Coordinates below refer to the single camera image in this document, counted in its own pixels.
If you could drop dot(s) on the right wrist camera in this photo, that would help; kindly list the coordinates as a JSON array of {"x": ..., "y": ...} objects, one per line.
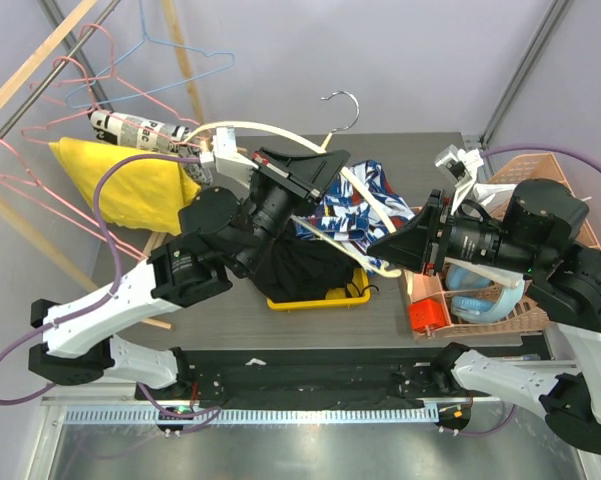
[{"x": 460, "y": 168}]

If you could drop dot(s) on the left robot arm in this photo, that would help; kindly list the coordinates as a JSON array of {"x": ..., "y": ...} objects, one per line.
[{"x": 221, "y": 236}]

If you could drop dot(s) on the yellow garment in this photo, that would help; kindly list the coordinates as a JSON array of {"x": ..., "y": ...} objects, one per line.
[{"x": 145, "y": 194}]

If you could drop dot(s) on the newspaper print trousers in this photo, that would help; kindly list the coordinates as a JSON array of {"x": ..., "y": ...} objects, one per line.
[{"x": 128, "y": 130}]

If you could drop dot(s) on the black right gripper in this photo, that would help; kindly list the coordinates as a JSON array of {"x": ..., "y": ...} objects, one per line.
[{"x": 416, "y": 243}]

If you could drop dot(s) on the yellow plastic tray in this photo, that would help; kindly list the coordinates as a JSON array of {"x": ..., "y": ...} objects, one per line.
[{"x": 345, "y": 297}]

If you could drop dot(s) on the peach file rack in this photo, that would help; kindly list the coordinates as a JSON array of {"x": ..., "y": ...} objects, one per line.
[{"x": 547, "y": 241}]

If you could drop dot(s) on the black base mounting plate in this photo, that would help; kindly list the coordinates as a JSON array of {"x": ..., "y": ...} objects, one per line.
[{"x": 335, "y": 379}]

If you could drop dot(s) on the black trousers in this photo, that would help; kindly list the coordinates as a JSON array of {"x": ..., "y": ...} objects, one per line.
[{"x": 298, "y": 270}]

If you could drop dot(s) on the white papers in rack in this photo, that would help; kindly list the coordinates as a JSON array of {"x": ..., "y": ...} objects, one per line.
[{"x": 490, "y": 196}]

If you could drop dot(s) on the light blue headphones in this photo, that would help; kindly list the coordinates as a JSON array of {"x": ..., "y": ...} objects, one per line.
[{"x": 478, "y": 300}]

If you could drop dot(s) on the orange cube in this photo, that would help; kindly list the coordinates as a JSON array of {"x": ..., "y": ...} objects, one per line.
[{"x": 427, "y": 315}]

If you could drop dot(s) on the pink wire hanger with newsprint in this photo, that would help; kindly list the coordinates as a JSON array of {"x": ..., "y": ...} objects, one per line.
[{"x": 35, "y": 134}]

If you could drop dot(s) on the wooden clothes rack frame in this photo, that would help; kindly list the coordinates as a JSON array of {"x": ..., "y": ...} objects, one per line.
[{"x": 34, "y": 236}]

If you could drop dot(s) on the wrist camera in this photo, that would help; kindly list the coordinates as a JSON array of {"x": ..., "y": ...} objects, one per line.
[
  {"x": 460, "y": 168},
  {"x": 219, "y": 151}
]

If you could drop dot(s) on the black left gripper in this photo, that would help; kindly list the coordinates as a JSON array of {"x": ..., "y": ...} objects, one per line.
[{"x": 303, "y": 180}]

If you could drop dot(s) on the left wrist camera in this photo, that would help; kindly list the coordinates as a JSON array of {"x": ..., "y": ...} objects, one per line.
[{"x": 219, "y": 151}]

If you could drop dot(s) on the blue white patterned garment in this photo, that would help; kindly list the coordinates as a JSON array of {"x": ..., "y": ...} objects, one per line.
[{"x": 346, "y": 217}]

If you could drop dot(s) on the peach compartment desk organizer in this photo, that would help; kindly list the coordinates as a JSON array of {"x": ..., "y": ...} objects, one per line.
[{"x": 419, "y": 287}]

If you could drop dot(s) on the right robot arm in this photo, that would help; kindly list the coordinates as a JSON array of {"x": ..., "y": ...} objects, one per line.
[{"x": 570, "y": 405}]

